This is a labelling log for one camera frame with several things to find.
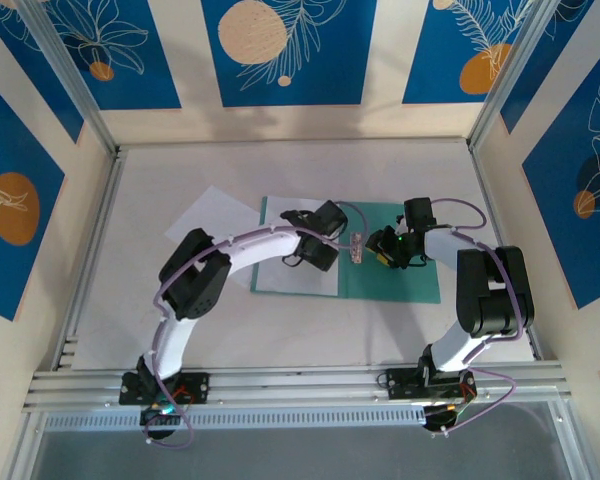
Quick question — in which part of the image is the white paper sheet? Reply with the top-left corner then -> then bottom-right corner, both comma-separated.
163,185 -> 262,242
256,197 -> 340,297

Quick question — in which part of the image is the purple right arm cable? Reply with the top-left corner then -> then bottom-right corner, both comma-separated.
427,197 -> 519,436

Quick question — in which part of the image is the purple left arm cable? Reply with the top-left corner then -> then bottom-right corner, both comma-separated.
142,201 -> 371,450

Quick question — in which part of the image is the black base connector box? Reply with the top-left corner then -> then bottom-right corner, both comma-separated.
423,404 -> 464,435
139,405 -> 181,442

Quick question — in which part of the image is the grey acrylic panel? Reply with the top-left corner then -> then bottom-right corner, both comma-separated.
27,399 -> 581,480

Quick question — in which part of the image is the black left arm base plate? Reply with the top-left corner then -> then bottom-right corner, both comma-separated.
118,372 -> 212,406

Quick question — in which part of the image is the grey slotted cable duct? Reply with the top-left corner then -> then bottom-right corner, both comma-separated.
43,405 -> 427,432

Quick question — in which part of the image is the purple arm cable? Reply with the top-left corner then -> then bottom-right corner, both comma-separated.
427,197 -> 519,436
142,201 -> 371,450

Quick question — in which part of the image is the metal folder clip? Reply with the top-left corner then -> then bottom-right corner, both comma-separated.
348,230 -> 366,265

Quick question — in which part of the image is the green plastic folder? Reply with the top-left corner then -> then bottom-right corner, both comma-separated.
249,195 -> 442,305

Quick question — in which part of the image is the wide aluminium base rail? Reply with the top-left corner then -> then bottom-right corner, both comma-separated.
22,360 -> 574,414

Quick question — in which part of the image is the aluminium corner post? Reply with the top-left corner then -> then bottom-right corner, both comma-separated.
14,0 -> 124,156
467,0 -> 566,151

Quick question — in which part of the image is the aluminium table edge rail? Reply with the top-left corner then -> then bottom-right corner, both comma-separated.
469,144 -> 546,362
52,147 -> 130,372

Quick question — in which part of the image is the blue floral wall panel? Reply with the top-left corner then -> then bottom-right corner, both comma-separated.
0,69 -> 67,322
402,0 -> 531,106
522,44 -> 600,310
499,0 -> 600,135
0,0 -> 85,145
44,0 -> 182,111
201,0 -> 380,108

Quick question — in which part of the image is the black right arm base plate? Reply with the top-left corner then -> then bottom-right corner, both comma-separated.
385,367 -> 476,401

